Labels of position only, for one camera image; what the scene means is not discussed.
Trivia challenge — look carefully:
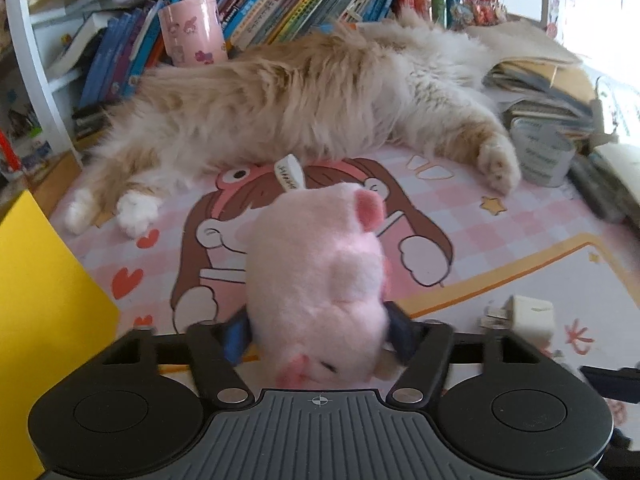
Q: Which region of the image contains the fluffy orange white cat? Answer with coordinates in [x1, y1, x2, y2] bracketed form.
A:
[65, 12, 523, 238]

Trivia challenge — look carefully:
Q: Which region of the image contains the pink printed cup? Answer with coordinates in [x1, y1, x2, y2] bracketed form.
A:
[157, 0, 228, 68]

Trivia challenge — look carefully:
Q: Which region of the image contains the pile of books and papers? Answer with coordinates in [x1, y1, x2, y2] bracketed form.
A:
[482, 20, 608, 143]

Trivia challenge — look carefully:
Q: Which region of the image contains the dark grey pouch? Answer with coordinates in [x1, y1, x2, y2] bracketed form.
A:
[570, 152, 640, 221]

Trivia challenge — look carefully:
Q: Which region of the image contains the pink pig plush toy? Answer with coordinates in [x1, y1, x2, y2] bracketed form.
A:
[245, 154, 406, 389]

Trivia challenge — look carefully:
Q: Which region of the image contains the white plug charger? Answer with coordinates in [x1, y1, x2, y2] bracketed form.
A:
[479, 294, 556, 345]

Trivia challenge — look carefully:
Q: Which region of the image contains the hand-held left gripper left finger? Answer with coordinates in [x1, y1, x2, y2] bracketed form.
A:
[85, 308, 255, 409]

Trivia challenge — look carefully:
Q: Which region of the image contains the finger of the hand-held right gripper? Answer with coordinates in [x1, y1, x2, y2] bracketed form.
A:
[580, 365, 640, 403]

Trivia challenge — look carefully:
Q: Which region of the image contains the row of colourful books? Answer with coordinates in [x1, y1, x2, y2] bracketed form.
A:
[215, 0, 411, 53]

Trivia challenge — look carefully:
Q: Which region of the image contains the open white book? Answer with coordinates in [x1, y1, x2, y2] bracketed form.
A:
[47, 10, 121, 81]

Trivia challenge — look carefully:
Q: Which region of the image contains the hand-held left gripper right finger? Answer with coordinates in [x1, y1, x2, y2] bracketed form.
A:
[382, 301, 558, 407]

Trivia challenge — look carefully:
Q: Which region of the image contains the yellow cardboard box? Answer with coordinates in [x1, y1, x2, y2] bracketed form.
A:
[0, 190, 121, 480]

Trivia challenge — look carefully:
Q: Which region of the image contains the pink checked printed tablecloth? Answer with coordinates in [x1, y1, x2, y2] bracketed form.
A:
[30, 132, 640, 431]

